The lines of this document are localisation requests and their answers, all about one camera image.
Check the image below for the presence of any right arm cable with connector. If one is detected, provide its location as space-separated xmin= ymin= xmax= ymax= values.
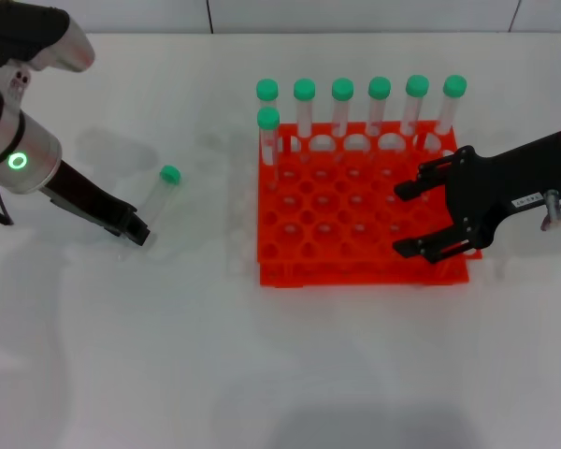
xmin=539 ymin=188 xmax=561 ymax=233

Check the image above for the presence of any orange test tube rack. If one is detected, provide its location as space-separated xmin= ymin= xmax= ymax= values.
xmin=254 ymin=120 xmax=483 ymax=287

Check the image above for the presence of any green-capped clear test tube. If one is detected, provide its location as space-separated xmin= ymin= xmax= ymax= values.
xmin=255 ymin=78 xmax=281 ymax=141
xmin=137 ymin=164 xmax=182 ymax=235
xmin=331 ymin=78 xmax=355 ymax=139
xmin=400 ymin=74 xmax=431 ymax=138
xmin=256 ymin=107 xmax=281 ymax=184
xmin=432 ymin=74 xmax=468 ymax=138
xmin=293 ymin=78 xmax=317 ymax=151
xmin=367 ymin=76 xmax=393 ymax=137

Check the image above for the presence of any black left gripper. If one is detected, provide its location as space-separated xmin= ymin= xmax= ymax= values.
xmin=41 ymin=160 xmax=151 ymax=248

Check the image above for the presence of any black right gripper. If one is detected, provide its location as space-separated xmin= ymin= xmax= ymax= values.
xmin=392 ymin=132 xmax=561 ymax=265

